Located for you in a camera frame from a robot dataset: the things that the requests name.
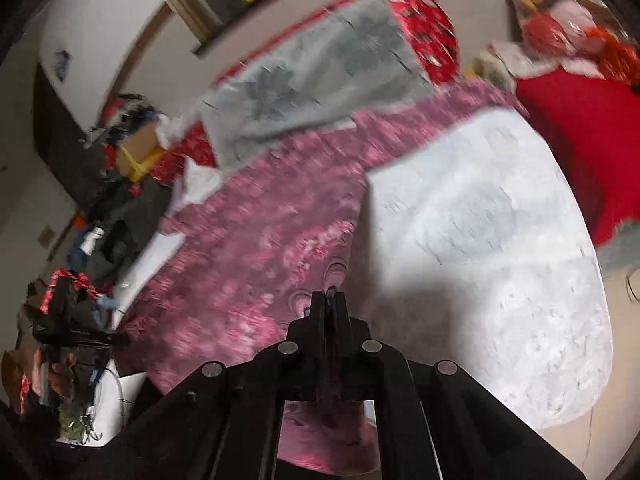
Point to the pile of dark clothes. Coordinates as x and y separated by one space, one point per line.
122 116

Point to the purple pink floral shirt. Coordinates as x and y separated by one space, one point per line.
261 254

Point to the cardboard box with yellow strap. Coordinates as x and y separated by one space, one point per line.
138 154

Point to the clear plastic packet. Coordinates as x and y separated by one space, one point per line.
194 186

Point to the white quilted bed cover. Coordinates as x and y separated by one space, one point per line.
473 249

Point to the plain red cloth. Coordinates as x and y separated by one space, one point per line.
592 128

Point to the doll in plastic wrap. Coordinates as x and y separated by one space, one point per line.
582 37

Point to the dark green quilted jacket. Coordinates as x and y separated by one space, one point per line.
119 225

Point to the grey flower embroidered pillow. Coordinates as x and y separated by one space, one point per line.
355 57

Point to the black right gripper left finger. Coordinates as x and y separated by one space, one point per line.
221 422

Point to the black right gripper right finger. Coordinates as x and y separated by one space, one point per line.
434 421

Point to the red patterned blanket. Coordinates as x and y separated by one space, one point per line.
427 30

